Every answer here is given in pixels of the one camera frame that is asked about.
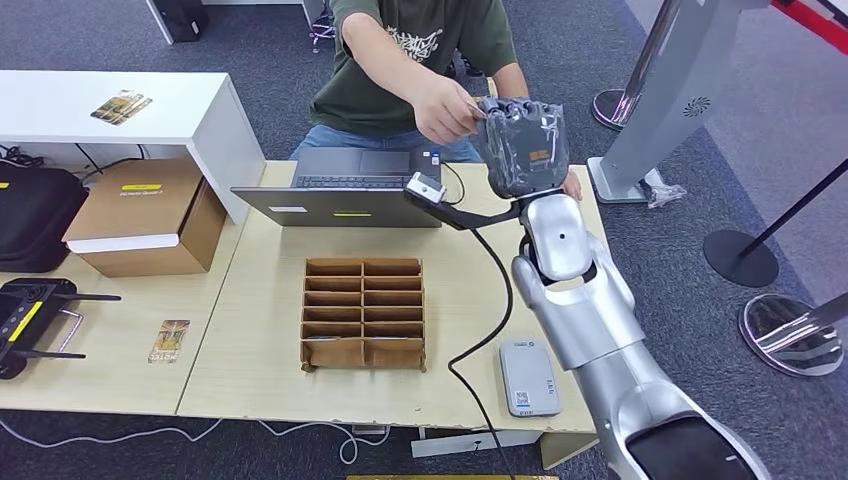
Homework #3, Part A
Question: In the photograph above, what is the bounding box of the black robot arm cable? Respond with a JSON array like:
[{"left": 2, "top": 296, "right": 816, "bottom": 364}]
[{"left": 447, "top": 227, "right": 519, "bottom": 480}]

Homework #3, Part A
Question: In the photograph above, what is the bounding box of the grey kiosk stand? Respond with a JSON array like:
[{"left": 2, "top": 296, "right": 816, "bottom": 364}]
[{"left": 586, "top": 0, "right": 773, "bottom": 205}]

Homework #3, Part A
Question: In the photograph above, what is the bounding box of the brown cardboard box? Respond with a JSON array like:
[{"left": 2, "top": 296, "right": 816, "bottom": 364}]
[{"left": 60, "top": 157, "right": 228, "bottom": 280}]

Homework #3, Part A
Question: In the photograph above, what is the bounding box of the red barrier belt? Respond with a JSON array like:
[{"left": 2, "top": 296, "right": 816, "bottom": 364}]
[{"left": 771, "top": 0, "right": 848, "bottom": 48}]

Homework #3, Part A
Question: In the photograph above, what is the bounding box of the black controller with antennas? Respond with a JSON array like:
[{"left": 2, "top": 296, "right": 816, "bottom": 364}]
[{"left": 0, "top": 278, "right": 123, "bottom": 383}]

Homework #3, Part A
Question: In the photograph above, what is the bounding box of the clear plastic bag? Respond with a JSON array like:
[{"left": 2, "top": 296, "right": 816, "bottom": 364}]
[{"left": 639, "top": 168, "right": 688, "bottom": 210}]

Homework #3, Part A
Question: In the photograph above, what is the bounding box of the grey laptop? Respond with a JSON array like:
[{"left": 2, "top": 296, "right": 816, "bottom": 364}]
[{"left": 230, "top": 146, "right": 449, "bottom": 230}]

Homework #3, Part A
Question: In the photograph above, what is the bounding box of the black carry case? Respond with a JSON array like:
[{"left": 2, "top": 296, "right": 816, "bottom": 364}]
[{"left": 0, "top": 164, "right": 89, "bottom": 274}]

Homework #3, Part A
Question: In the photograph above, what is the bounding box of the white floor cable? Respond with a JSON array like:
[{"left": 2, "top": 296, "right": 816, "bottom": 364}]
[{"left": 0, "top": 417, "right": 392, "bottom": 466}]

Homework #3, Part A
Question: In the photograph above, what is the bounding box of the black computer tower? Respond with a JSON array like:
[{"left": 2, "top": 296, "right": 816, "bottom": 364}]
[{"left": 145, "top": 0, "right": 209, "bottom": 45}]

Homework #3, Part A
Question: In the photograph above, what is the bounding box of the black laptop power cable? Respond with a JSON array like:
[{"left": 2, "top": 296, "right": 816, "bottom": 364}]
[{"left": 441, "top": 162, "right": 467, "bottom": 208}]

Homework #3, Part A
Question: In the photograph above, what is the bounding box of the white shelf unit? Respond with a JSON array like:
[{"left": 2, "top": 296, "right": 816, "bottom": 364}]
[{"left": 0, "top": 69, "right": 268, "bottom": 227}]

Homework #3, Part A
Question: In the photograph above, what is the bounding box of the beige desk leg panel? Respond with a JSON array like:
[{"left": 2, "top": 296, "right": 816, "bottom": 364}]
[{"left": 539, "top": 433, "right": 601, "bottom": 472}]

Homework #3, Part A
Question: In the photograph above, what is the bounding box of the black cable bundle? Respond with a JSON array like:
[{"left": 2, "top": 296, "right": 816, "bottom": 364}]
[{"left": 0, "top": 145, "right": 45, "bottom": 170}]

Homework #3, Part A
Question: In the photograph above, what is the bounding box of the person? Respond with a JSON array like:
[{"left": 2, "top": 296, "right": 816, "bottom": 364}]
[{"left": 289, "top": 0, "right": 584, "bottom": 203}]

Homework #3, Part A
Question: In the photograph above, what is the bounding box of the wooden card organizer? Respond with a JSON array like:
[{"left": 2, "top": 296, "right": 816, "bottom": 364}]
[{"left": 299, "top": 258, "right": 427, "bottom": 375}]

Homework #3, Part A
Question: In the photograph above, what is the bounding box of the grey card reader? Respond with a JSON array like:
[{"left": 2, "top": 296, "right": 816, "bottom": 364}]
[{"left": 498, "top": 339, "right": 563, "bottom": 419}]

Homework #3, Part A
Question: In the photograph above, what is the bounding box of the person's right hand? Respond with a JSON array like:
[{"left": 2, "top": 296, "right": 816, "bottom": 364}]
[{"left": 410, "top": 74, "right": 484, "bottom": 146}]

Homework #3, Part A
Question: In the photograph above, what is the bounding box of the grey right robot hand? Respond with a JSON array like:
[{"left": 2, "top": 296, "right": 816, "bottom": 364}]
[{"left": 475, "top": 96, "right": 571, "bottom": 200}]

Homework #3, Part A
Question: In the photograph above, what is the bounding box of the white metal bracket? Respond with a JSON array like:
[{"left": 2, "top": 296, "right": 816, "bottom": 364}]
[{"left": 410, "top": 430, "right": 545, "bottom": 460}]

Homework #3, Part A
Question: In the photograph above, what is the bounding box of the chrome stanchion post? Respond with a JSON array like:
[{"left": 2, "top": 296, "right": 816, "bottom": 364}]
[{"left": 591, "top": 0, "right": 684, "bottom": 132}]

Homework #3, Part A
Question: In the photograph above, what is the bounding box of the black stanchion with round base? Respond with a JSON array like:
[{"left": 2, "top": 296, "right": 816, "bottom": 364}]
[{"left": 702, "top": 158, "right": 848, "bottom": 289}]

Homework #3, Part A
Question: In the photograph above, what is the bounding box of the chrome stanchion with mirror base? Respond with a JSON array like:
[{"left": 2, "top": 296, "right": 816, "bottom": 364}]
[{"left": 737, "top": 291, "right": 848, "bottom": 379}]

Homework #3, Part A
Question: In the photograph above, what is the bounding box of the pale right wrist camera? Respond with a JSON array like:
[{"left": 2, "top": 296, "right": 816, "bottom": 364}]
[{"left": 405, "top": 171, "right": 448, "bottom": 205}]

